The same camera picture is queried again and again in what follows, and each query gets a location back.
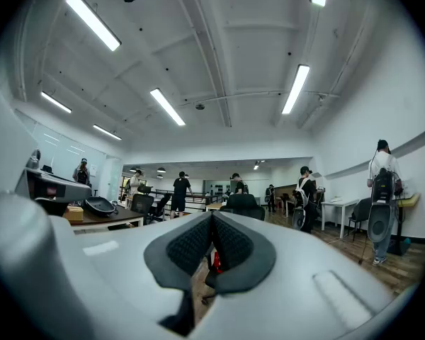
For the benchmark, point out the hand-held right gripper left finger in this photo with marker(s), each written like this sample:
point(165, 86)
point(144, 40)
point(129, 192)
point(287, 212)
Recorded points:
point(120, 260)

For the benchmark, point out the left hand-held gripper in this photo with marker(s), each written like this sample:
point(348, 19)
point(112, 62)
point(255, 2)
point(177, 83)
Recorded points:
point(33, 159)

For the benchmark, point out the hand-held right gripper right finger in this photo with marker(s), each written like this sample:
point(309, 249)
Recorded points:
point(297, 282)

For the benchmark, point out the dark side chair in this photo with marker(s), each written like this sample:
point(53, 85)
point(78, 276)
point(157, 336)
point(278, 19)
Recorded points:
point(361, 209)

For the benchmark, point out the cardboard box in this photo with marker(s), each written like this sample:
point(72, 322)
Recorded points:
point(73, 213)

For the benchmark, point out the black hat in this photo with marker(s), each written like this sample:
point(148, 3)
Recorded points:
point(46, 169)

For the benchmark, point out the black curved shell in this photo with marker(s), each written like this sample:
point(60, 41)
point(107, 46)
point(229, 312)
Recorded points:
point(99, 205)

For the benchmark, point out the brown top desk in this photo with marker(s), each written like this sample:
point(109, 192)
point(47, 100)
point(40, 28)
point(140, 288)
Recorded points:
point(120, 216)

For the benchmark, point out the white table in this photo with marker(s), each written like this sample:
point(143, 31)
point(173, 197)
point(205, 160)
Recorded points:
point(340, 204)

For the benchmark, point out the black metal railing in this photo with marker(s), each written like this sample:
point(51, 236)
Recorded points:
point(202, 198)

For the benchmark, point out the light wood top table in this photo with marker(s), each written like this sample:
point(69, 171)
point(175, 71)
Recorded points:
point(214, 206)

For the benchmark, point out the yellow top standing desk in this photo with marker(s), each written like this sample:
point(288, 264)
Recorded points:
point(409, 200)

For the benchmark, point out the round ceiling sensor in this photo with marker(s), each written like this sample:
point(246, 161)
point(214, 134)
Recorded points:
point(199, 106)

